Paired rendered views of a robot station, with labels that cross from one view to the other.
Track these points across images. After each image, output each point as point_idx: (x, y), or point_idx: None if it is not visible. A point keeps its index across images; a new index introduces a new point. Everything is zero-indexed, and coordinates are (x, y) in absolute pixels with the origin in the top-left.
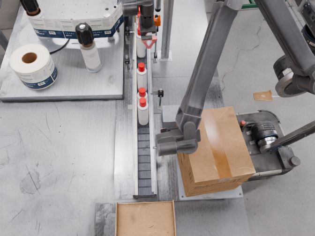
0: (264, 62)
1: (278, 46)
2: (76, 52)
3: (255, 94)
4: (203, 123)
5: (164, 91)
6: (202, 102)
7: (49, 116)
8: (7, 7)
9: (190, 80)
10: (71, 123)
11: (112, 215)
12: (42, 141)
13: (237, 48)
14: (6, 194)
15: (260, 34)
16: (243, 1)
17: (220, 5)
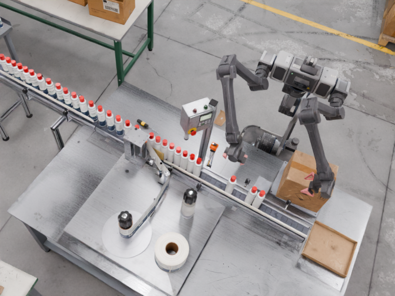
0: (191, 93)
1: (183, 72)
2: (163, 217)
3: (216, 121)
4: (299, 170)
5: None
6: (327, 161)
7: (210, 267)
8: None
9: (317, 158)
10: (225, 255)
11: (307, 260)
12: (230, 282)
13: (163, 100)
14: None
15: (161, 73)
16: (320, 117)
17: (314, 124)
